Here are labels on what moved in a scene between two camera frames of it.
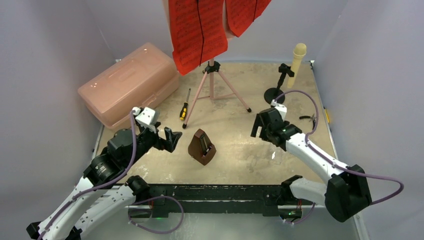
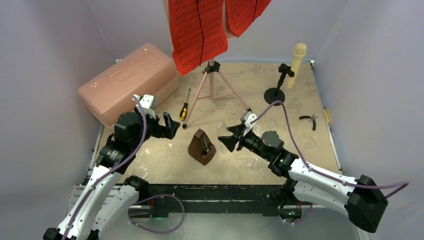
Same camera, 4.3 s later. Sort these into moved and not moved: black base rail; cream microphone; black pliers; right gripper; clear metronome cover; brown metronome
Moved: clear metronome cover; right gripper
Not moved: black pliers; brown metronome; black base rail; cream microphone
